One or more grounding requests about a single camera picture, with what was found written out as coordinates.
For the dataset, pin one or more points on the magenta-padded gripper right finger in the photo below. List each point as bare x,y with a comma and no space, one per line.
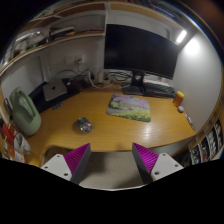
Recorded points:
163,165

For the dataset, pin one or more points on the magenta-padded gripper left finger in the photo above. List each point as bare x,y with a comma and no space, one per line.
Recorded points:
59,165

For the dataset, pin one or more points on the transparent computer mouse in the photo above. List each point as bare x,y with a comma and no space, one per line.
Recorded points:
84,125

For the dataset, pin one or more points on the floral print mouse pad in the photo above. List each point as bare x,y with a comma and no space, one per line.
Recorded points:
129,107

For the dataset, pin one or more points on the shelf unit with books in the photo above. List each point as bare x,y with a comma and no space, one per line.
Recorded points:
206,143

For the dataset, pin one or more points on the small white case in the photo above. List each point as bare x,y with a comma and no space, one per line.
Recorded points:
181,109

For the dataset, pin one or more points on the green watering can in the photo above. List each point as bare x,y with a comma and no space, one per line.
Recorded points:
23,113

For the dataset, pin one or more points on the orange bottle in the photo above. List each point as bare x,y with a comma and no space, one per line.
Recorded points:
178,99

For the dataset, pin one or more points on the black keyboard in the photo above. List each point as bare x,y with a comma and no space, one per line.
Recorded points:
160,90

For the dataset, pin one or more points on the silver mini computer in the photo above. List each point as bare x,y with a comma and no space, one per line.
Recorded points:
55,90

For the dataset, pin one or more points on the white power strip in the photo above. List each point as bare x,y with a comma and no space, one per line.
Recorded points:
100,78

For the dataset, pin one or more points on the black computer monitor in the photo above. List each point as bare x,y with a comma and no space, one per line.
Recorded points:
140,50

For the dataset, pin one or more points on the bright lamp bar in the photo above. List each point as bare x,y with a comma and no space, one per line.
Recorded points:
181,36

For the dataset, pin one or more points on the white wall socket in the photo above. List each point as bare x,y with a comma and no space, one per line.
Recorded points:
74,60

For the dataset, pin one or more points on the wooden wall shelf unit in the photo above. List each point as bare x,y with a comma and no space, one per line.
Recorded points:
80,35

